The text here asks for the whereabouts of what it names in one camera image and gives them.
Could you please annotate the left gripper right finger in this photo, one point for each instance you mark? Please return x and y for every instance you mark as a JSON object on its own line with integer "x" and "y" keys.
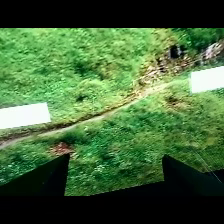
{"x": 186, "y": 180}

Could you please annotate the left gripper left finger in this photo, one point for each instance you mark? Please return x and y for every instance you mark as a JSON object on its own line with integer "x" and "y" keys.
{"x": 45, "y": 180}

